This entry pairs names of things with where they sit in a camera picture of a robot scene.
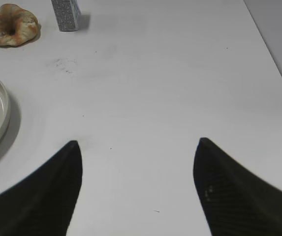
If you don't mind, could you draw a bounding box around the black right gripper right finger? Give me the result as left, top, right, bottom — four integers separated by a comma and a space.
193, 138, 282, 236

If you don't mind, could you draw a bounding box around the brown bread ring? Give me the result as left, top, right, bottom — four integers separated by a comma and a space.
0, 3, 39, 47

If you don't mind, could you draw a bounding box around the grey white carton box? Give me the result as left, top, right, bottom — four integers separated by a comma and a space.
51, 0, 81, 32

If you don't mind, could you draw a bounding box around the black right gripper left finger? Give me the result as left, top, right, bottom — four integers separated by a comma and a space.
0, 141, 82, 236

